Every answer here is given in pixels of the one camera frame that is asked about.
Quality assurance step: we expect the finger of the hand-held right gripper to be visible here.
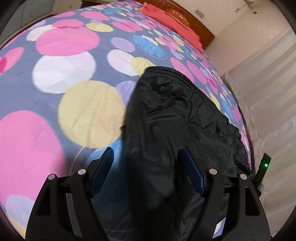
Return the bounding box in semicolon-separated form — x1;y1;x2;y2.
233;158;253;178

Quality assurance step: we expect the polka-dot bed blanket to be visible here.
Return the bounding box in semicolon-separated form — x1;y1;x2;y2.
0;0;252;241

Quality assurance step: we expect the wall fixture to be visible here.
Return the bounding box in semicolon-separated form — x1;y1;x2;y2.
235;0;258;15

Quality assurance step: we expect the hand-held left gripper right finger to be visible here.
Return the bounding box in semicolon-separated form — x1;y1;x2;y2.
181;147;271;241

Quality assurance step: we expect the long white curtain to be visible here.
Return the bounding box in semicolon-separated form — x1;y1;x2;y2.
220;23;296;232

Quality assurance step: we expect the small orange cushion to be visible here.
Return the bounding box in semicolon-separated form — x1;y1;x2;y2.
165;9;189;22

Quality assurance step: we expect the red pillow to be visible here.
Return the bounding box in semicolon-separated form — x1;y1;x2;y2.
140;2;204;50

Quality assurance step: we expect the black quilted jacket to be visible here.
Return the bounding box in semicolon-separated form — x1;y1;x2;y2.
102;66;251;241

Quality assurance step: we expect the frosted glass wardrobe door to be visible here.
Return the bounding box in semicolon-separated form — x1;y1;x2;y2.
0;0;56;35

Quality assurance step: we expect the wooden headboard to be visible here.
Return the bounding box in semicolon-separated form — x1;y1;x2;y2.
144;0;215;50

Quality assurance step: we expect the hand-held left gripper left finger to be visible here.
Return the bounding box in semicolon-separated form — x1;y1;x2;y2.
25;146;115;241

